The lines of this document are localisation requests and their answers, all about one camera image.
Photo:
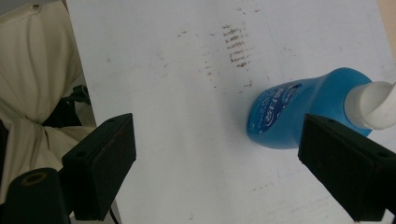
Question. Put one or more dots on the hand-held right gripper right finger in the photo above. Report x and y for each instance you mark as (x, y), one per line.
(348, 168)

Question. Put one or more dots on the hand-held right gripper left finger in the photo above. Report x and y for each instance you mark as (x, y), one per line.
(99, 165)

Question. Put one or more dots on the blue bottle with white cap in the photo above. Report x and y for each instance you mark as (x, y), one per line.
(311, 99)

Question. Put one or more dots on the cream cloth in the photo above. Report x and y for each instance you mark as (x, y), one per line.
(34, 68)

